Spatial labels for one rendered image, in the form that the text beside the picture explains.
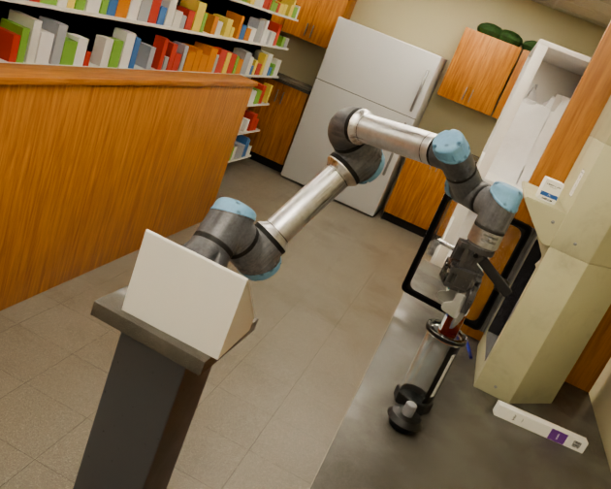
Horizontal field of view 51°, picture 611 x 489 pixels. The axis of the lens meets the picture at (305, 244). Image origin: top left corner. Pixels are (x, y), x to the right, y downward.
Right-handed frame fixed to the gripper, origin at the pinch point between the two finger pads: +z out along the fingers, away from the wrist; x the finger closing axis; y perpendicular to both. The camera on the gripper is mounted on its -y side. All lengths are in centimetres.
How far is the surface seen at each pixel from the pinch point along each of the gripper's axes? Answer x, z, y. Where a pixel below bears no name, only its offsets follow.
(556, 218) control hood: -22.0, -28.8, -20.7
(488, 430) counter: -0.1, 25.8, -22.0
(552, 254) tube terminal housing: -21.1, -19.6, -24.1
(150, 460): 7, 64, 58
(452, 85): -546, -38, -83
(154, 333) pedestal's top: 10, 26, 67
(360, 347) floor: -212, 120, -31
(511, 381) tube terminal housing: -19.3, 19.2, -30.8
